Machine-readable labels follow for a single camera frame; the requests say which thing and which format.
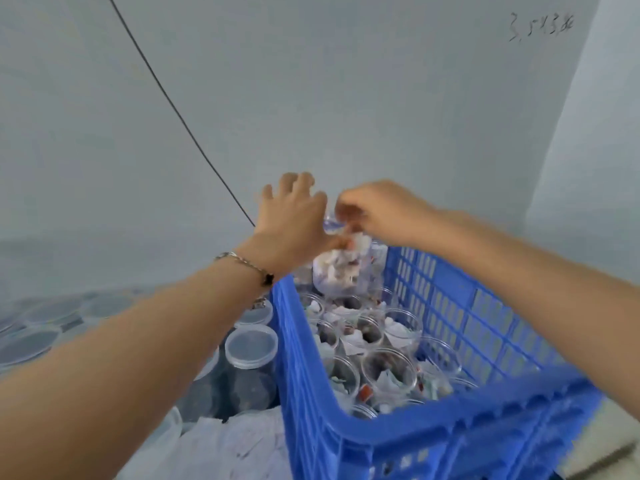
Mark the person's left hand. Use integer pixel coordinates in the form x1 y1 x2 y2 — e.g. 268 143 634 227
240 173 353 281

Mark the person's right hand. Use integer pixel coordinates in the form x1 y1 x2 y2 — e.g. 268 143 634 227
335 181 441 251

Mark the clear jar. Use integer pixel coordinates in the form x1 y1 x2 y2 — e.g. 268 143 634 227
312 219 379 298

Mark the group of lidded jars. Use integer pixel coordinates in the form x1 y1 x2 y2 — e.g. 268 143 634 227
0 289 279 446

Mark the blue slatted crate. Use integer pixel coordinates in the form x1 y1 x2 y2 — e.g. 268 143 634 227
272 239 604 480

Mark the pile of white label papers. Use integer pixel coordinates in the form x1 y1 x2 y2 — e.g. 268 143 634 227
115 405 293 480

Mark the person's left forearm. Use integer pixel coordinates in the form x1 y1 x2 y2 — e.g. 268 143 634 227
0 249 273 480

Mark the person's right forearm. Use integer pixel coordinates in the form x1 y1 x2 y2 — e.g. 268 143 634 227
425 209 640 421

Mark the thin beaded bracelet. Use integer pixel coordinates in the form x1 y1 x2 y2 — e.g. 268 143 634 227
215 251 273 311

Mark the black cable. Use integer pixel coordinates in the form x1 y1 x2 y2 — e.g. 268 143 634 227
107 0 256 228

